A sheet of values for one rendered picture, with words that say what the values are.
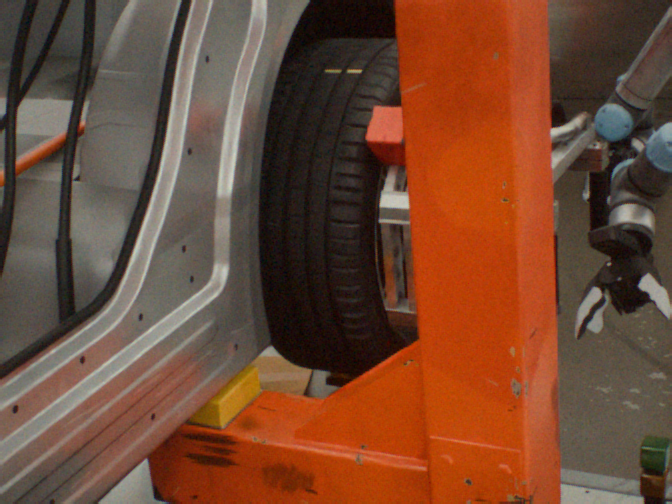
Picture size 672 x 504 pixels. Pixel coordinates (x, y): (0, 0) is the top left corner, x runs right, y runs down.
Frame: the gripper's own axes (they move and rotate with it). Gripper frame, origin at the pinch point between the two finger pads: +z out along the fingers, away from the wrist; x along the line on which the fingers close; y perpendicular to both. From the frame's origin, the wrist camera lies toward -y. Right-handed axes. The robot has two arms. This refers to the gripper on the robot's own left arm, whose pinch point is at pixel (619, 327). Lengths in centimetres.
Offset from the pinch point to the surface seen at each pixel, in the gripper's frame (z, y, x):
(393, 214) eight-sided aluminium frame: -21.5, -16.8, 34.8
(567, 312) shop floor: -128, 134, 85
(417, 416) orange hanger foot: 18.1, -11.1, 26.5
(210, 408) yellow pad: 14, -19, 62
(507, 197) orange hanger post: 6.4, -37.6, -1.6
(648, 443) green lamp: 11.6, 14.6, 1.3
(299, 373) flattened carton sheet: -84, 84, 144
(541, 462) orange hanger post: 20.8, 1.9, 12.2
